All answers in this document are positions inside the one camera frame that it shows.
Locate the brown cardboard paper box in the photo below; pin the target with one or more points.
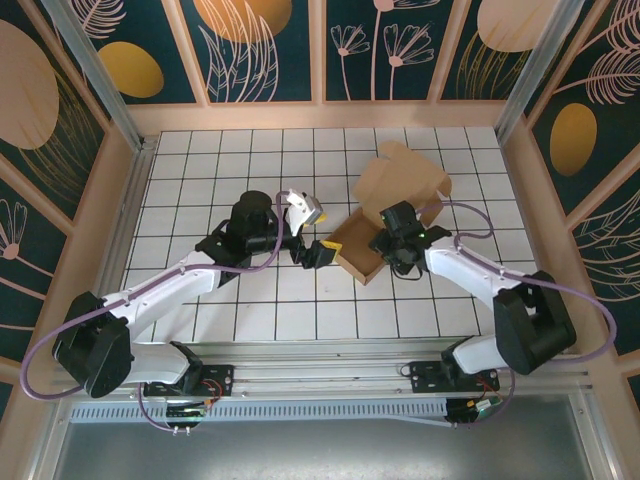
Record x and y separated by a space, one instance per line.
400 175

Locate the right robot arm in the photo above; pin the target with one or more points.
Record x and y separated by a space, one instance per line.
530 325

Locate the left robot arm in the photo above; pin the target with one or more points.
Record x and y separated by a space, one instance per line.
95 350

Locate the grey metal sheet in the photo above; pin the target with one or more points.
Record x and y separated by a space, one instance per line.
320 450

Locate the long aluminium mounting rail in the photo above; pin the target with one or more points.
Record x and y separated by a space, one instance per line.
325 370

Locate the aluminium side rail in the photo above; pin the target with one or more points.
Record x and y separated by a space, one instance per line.
132 200

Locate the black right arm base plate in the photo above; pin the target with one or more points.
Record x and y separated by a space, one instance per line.
425 375

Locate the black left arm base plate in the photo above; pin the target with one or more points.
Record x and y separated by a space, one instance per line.
220 375

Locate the aluminium frame post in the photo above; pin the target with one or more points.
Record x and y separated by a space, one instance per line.
95 70
540 60

